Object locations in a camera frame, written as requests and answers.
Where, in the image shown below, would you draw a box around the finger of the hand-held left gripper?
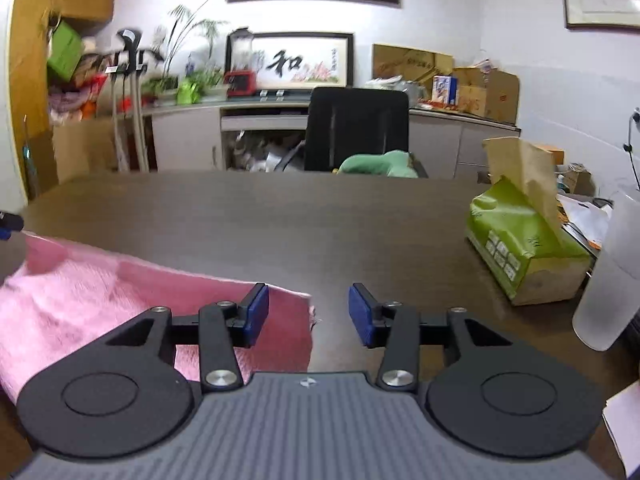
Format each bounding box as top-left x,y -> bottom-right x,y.
0,211 -> 24,242

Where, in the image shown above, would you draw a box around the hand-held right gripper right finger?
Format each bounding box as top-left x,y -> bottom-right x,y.
348,282 -> 516,394

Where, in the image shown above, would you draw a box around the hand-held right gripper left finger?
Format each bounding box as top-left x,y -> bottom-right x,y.
102,282 -> 271,395

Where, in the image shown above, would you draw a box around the pink towel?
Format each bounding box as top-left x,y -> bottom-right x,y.
0,232 -> 317,406

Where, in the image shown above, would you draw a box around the white metal cabinet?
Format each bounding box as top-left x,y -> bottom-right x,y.
0,10 -> 30,209

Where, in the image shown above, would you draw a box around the large plain cardboard box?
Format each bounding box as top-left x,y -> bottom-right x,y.
52,117 -> 122,186

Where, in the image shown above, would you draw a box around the pile of cloths and boxes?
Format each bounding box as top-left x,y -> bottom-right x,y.
47,52 -> 117,121

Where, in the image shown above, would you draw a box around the green cushion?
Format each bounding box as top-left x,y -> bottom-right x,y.
337,150 -> 420,180

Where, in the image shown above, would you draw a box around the white metal walking aid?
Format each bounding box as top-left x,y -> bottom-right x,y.
107,29 -> 166,173

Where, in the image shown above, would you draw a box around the wooden shelving unit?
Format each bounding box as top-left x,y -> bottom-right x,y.
10,0 -> 151,128

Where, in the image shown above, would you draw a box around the bags under counter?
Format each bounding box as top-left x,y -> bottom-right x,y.
225,130 -> 307,172

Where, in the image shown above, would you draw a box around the green tissue pack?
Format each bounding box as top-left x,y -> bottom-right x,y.
465,137 -> 594,307

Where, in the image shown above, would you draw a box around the green cardboard box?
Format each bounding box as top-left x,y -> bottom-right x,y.
47,20 -> 85,82

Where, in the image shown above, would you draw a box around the black office chair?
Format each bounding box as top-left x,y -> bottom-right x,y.
304,86 -> 429,179

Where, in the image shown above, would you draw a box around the white counter cabinet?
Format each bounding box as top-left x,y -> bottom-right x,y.
142,100 -> 522,181

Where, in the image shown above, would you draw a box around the tall potted plant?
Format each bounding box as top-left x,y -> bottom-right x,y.
141,0 -> 228,105

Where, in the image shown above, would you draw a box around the green gift bag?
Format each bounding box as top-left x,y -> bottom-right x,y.
177,80 -> 204,106

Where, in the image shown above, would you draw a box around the small potted plant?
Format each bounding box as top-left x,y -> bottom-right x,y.
202,66 -> 229,100

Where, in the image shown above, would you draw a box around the blender with red base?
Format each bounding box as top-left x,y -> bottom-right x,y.
223,27 -> 257,99

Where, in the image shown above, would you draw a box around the small blue printed box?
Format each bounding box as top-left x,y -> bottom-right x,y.
432,75 -> 460,107

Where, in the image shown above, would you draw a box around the pile of loose papers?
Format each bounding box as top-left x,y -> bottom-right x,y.
555,162 -> 614,257

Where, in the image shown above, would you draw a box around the frosted plastic cup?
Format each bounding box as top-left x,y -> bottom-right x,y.
572,190 -> 640,352

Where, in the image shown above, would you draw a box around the framed flower calligraphy picture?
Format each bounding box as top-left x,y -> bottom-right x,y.
227,31 -> 355,94

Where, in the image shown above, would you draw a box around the gold lettered board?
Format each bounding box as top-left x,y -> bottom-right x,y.
372,43 -> 455,92

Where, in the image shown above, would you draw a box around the cardboard box with red print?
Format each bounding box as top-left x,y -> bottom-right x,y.
452,67 -> 521,126

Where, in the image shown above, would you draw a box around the white paper sheet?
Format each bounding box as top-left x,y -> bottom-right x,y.
602,380 -> 640,479

